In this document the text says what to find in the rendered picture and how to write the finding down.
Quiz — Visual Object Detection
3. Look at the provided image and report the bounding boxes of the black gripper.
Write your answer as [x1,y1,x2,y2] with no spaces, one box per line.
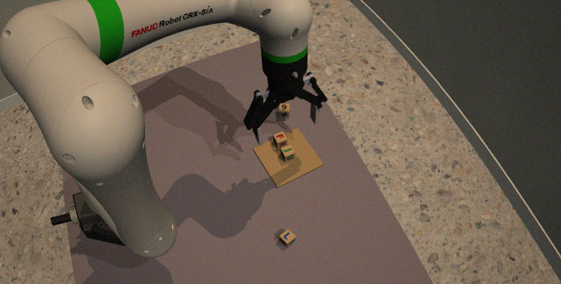
[243,72,327,146]

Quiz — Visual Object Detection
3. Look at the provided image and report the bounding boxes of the tan square mat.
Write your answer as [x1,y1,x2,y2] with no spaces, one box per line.
[253,128,324,187]

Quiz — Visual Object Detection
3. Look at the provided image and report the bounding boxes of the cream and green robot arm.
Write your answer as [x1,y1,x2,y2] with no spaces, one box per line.
[0,0,313,258]

